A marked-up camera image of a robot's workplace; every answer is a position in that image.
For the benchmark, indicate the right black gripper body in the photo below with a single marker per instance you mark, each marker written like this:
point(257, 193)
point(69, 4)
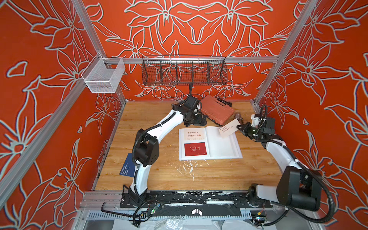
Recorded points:
point(254, 132)

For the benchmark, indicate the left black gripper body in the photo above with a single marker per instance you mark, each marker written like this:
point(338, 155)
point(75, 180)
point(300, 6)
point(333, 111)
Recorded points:
point(196, 120)

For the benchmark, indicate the cream card small text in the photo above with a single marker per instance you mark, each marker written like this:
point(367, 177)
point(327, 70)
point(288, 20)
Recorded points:
point(229, 128)

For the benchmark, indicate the white card red text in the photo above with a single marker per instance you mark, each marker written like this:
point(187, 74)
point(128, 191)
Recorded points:
point(193, 134)

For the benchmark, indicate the white photo album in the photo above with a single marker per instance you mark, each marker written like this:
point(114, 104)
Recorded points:
point(217, 147)

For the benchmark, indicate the red photo card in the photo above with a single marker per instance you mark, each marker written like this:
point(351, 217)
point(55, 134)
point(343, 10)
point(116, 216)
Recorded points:
point(195, 149)

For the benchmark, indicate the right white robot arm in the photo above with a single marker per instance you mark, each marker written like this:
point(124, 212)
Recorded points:
point(299, 188)

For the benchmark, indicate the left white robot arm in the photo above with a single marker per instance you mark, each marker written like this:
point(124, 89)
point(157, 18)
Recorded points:
point(146, 150)

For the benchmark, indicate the orange plastic tool case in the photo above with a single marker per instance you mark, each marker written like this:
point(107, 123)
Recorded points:
point(217, 110)

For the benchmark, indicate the dark blue card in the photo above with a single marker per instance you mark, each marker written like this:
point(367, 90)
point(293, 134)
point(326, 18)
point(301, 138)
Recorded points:
point(128, 168)

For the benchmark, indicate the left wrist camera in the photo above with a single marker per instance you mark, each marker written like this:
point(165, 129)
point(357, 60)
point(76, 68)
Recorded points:
point(193, 103)

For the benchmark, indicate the black wire wall basket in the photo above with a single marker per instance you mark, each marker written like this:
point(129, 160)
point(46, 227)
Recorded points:
point(172, 70)

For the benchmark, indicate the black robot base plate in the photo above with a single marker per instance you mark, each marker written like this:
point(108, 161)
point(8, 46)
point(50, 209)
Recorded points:
point(236, 198)

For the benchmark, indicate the clear mesh wall basket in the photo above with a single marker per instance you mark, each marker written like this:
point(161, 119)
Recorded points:
point(103, 75)

